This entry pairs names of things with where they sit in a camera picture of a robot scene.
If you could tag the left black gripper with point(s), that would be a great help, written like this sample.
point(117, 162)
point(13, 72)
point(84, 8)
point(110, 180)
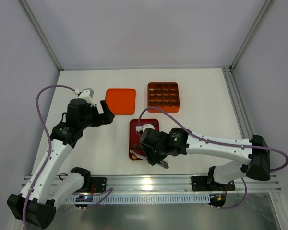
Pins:
point(99, 117)

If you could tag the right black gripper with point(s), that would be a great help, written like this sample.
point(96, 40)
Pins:
point(147, 152)

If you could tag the orange box lid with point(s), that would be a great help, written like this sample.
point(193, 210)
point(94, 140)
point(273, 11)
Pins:
point(121, 101)

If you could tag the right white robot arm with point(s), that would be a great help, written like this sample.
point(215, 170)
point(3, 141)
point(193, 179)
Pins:
point(248, 157)

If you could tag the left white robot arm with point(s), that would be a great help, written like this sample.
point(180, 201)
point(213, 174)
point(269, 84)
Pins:
point(38, 201)

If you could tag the orange chocolate box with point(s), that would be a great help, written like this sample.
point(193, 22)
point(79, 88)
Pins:
point(166, 96)

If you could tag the red lacquer tray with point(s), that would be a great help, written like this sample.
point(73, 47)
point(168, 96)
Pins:
point(134, 137)

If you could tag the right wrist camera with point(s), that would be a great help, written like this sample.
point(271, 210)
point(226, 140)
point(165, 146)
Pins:
point(141, 129)

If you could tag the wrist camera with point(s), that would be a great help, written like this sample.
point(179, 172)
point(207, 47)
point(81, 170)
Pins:
point(141, 129)
point(86, 94)

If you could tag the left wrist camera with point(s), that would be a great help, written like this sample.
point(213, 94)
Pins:
point(86, 94)

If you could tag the aluminium mounting rail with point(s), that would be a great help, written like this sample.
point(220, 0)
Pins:
point(180, 183)

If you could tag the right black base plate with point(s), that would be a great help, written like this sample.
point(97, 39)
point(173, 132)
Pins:
point(203, 183)

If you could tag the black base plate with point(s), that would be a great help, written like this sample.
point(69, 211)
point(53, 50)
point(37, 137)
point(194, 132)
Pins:
point(97, 185)
point(203, 183)

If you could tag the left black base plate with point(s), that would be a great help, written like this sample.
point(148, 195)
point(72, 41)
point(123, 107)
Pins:
point(97, 185)

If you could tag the slotted cable duct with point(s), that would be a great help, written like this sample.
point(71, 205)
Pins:
point(140, 199)

